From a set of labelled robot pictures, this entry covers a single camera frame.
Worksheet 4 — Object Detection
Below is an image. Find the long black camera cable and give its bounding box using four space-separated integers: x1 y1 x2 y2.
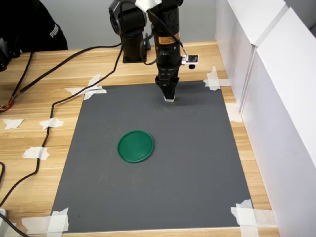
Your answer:
0 6 186 207

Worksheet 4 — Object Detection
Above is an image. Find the white partition panel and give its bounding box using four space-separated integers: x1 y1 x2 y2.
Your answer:
214 0 289 112
239 0 316 237

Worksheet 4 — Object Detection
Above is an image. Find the white tape patch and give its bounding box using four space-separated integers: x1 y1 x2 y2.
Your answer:
64 73 108 101
2 118 25 130
39 118 64 131
202 66 231 91
22 146 50 161
225 103 244 123
20 207 70 235
230 198 277 237

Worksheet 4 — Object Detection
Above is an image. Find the small white camera box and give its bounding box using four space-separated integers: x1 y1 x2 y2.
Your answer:
182 54 200 70

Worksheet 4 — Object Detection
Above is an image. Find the black base power cable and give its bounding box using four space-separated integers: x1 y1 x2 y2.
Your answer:
143 32 152 52

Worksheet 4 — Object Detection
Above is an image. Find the coloured wire bundle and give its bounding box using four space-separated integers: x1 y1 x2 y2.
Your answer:
0 51 34 113

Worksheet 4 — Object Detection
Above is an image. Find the dark grey mat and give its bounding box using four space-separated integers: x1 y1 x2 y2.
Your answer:
50 79 254 234

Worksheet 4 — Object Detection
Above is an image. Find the black device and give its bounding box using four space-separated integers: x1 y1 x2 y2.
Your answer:
0 37 22 73

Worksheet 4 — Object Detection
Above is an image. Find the round green lid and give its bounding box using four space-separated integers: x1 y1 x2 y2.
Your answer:
117 130 155 164

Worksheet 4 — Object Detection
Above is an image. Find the person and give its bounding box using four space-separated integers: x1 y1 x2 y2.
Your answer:
0 0 69 59

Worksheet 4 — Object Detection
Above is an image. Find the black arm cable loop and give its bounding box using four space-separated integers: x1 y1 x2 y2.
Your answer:
141 23 159 66

